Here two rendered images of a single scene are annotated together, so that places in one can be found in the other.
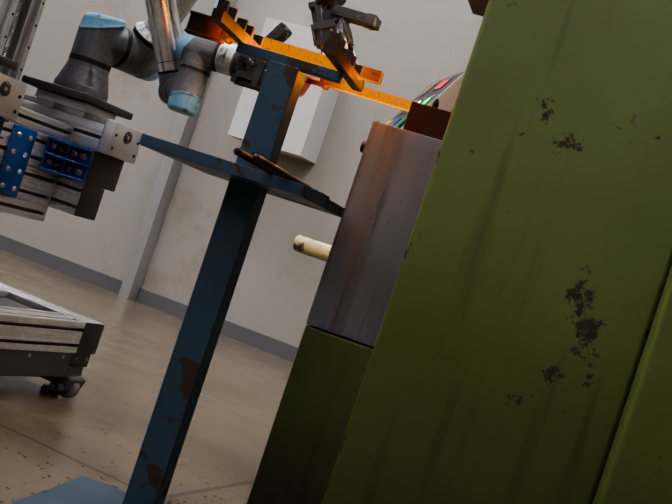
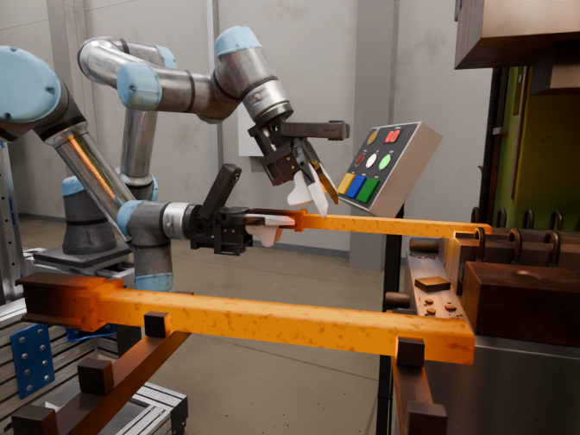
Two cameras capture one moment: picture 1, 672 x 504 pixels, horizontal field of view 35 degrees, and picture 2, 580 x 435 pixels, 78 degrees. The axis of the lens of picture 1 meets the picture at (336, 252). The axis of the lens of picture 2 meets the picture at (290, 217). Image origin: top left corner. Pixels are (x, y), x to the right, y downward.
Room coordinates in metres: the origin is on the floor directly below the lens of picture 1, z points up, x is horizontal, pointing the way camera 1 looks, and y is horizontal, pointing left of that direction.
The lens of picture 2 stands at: (1.80, 0.16, 1.13)
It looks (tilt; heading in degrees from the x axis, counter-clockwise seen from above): 11 degrees down; 1
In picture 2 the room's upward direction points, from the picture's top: straight up
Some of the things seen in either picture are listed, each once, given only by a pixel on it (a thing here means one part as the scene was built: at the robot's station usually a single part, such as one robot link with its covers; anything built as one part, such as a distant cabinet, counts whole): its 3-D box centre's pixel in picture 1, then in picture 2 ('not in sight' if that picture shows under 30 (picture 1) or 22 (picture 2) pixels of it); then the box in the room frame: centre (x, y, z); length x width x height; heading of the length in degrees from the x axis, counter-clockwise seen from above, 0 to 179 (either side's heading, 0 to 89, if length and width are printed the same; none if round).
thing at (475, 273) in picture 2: (437, 127); (522, 299); (2.21, -0.12, 0.95); 0.12 x 0.09 x 0.07; 76
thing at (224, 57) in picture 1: (230, 59); (183, 221); (2.50, 0.38, 0.99); 0.08 x 0.05 x 0.08; 166
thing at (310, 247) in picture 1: (371, 267); not in sight; (2.76, -0.10, 0.62); 0.44 x 0.05 x 0.05; 76
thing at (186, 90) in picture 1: (186, 91); (153, 263); (2.53, 0.46, 0.89); 0.11 x 0.08 x 0.11; 23
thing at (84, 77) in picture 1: (85, 77); (89, 232); (2.89, 0.81, 0.87); 0.15 x 0.15 x 0.10
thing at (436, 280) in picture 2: not in sight; (432, 284); (2.33, -0.06, 0.92); 0.04 x 0.03 x 0.01; 108
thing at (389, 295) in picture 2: not in sight; (397, 299); (2.39, -0.02, 0.87); 0.04 x 0.03 x 0.03; 76
